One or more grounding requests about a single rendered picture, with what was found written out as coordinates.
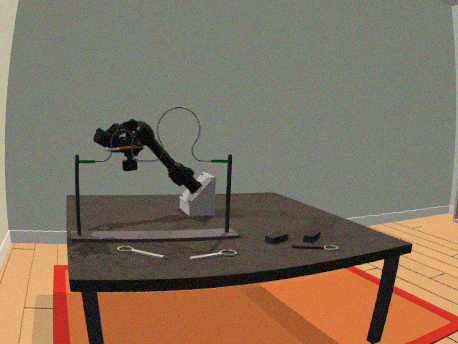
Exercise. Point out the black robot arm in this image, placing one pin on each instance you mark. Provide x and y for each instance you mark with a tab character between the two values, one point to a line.
177	172

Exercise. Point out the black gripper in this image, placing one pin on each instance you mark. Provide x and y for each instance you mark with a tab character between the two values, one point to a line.
130	164

